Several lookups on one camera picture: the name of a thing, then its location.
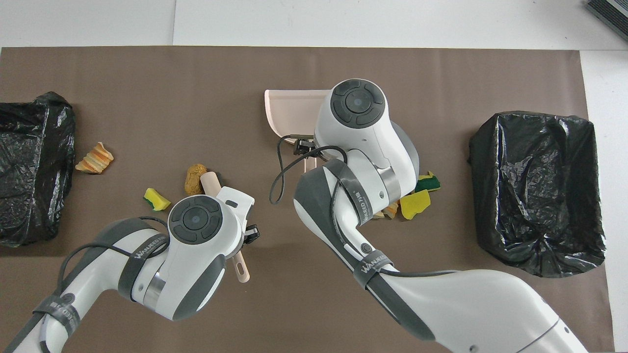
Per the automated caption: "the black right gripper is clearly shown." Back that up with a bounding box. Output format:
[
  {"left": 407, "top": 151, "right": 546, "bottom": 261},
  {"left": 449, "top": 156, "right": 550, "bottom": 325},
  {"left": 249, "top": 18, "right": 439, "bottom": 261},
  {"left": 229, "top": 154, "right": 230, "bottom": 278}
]
[{"left": 293, "top": 139, "right": 320, "bottom": 157}]

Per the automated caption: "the pale pink plastic dustpan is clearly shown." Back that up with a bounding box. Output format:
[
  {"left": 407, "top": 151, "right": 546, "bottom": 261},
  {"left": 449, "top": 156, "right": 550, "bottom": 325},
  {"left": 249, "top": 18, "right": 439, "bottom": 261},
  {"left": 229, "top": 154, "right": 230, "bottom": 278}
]
[{"left": 264, "top": 89, "right": 339, "bottom": 173}]

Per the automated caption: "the beige brush with black bristles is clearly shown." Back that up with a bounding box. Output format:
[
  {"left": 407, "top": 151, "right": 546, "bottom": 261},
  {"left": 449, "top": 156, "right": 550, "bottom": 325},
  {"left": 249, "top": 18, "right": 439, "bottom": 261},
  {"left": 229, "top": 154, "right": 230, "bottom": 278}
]
[{"left": 200, "top": 171, "right": 251, "bottom": 284}]

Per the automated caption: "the brown bread roll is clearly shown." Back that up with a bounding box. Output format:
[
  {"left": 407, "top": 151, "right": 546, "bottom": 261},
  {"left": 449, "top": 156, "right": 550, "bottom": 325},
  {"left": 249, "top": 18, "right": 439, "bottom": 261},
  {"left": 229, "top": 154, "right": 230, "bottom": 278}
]
[{"left": 184, "top": 163, "right": 208, "bottom": 196}]

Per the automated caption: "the yellow sponge wedge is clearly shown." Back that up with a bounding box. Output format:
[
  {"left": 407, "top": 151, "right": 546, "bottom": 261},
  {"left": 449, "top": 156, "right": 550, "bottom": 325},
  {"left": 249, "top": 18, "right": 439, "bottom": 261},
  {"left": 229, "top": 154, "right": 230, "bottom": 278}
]
[{"left": 143, "top": 188, "right": 172, "bottom": 212}]

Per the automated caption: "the orange striped croissant piece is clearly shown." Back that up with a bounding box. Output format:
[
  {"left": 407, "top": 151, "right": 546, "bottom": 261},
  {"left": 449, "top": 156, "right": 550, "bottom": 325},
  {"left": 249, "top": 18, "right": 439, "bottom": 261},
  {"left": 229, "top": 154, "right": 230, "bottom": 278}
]
[{"left": 373, "top": 201, "right": 401, "bottom": 220}]

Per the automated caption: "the plain yellow sponge piece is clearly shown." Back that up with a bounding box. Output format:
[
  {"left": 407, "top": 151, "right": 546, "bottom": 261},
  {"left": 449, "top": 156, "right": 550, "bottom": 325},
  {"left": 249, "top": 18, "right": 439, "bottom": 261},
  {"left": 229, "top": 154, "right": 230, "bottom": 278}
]
[{"left": 400, "top": 189, "right": 432, "bottom": 220}]

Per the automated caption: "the green and yellow sponge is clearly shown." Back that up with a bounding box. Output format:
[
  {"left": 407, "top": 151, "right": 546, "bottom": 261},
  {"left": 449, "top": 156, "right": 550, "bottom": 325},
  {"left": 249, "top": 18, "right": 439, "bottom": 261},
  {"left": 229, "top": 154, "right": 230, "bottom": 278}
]
[{"left": 415, "top": 171, "right": 441, "bottom": 193}]

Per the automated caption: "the striped pale bread piece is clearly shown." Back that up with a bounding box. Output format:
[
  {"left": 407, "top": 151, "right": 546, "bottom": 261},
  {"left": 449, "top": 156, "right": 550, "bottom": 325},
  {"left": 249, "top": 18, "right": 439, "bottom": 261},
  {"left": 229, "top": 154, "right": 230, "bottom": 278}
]
[{"left": 75, "top": 142, "right": 114, "bottom": 175}]

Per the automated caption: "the bin lined with black bag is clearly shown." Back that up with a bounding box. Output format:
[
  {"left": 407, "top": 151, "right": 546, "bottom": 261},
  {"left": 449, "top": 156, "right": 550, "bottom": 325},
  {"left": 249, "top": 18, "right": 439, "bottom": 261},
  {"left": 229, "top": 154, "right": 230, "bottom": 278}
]
[
  {"left": 469, "top": 111, "right": 606, "bottom": 278},
  {"left": 0, "top": 92, "right": 77, "bottom": 248}
]

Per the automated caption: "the brown paper table mat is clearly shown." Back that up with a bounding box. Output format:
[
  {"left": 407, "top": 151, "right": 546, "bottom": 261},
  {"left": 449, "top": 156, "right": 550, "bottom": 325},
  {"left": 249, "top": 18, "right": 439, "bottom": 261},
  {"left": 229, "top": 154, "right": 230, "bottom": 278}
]
[{"left": 0, "top": 47, "right": 615, "bottom": 353}]

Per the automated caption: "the dark slatted corner object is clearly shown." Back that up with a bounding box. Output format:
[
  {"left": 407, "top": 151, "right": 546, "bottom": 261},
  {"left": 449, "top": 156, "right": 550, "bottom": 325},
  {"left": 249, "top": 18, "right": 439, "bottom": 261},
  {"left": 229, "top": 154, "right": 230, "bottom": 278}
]
[{"left": 586, "top": 0, "right": 628, "bottom": 42}]

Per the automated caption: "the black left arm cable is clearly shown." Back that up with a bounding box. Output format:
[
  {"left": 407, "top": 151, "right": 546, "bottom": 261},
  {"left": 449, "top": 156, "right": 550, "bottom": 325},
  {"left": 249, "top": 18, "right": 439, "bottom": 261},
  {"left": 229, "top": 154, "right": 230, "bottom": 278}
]
[{"left": 58, "top": 216, "right": 170, "bottom": 295}]

